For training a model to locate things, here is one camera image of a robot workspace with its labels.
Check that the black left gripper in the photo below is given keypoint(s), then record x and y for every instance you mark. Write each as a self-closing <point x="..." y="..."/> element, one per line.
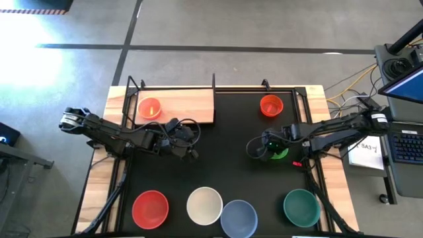
<point x="175" y="143"/>

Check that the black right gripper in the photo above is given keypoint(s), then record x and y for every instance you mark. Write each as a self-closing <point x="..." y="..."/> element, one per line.
<point x="279" y="137"/>

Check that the small green plastic bowl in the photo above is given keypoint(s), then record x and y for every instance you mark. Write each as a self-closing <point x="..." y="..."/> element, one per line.
<point x="281" y="154"/>

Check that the small red plastic bowl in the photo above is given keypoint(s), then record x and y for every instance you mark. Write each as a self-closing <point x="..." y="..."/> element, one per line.
<point x="271" y="105"/>
<point x="143" y="107"/>

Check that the large cream bowl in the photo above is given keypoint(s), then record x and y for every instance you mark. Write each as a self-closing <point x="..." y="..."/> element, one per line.
<point x="205" y="205"/>

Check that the large dark green bowl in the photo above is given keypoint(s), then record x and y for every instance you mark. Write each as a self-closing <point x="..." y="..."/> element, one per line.
<point x="301" y="208"/>

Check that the large red bowl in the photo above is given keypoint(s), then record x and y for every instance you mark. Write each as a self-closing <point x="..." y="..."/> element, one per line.
<point x="150" y="210"/>

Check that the large blue bowl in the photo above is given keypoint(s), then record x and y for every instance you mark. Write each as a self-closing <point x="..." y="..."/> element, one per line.
<point x="238" y="219"/>

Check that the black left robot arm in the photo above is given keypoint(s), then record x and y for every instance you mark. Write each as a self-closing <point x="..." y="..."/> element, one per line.
<point x="109" y="132"/>

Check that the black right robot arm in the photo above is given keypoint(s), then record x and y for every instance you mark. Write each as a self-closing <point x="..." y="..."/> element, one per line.
<point x="333" y="130"/>

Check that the black table mat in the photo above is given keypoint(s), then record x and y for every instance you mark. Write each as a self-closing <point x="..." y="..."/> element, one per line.
<point x="215" y="172"/>

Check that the small red clip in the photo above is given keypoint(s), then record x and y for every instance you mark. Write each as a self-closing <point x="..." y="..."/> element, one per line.
<point x="297" y="164"/>

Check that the black table clamp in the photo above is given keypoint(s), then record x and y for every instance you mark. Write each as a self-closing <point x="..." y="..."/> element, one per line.
<point x="142" y="84"/>
<point x="265" y="84"/>

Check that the white paper sheet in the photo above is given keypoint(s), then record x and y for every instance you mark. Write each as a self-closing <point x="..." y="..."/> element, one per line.
<point x="363" y="158"/>

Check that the black caster wheel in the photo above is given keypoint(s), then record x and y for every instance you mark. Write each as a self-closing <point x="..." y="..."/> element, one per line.
<point x="383" y="198"/>

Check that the black keyboard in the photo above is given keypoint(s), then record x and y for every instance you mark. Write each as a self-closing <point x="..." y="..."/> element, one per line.
<point x="408" y="147"/>

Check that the grey monitor cart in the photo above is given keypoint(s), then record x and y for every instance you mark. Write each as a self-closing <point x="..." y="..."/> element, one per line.
<point x="409" y="182"/>

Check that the blue screen monitor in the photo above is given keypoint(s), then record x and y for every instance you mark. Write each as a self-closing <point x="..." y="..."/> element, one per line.
<point x="406" y="87"/>

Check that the grey metal stand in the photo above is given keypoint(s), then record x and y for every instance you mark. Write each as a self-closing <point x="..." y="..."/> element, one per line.
<point x="20" y="157"/>

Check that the black box with blue light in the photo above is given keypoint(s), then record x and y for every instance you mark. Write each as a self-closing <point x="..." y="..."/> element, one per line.
<point x="8" y="134"/>

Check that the dark monitor pole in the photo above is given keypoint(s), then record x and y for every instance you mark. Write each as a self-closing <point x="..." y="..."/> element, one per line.
<point x="406" y="36"/>

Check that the black mat with hazard stripe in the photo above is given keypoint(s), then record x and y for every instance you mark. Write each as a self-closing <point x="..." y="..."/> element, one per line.
<point x="46" y="4"/>

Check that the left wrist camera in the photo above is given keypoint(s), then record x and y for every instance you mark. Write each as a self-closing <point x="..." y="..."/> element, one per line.
<point x="172" y="125"/>

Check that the black metal rig frame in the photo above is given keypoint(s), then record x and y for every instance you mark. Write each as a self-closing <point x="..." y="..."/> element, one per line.
<point x="109" y="200"/>

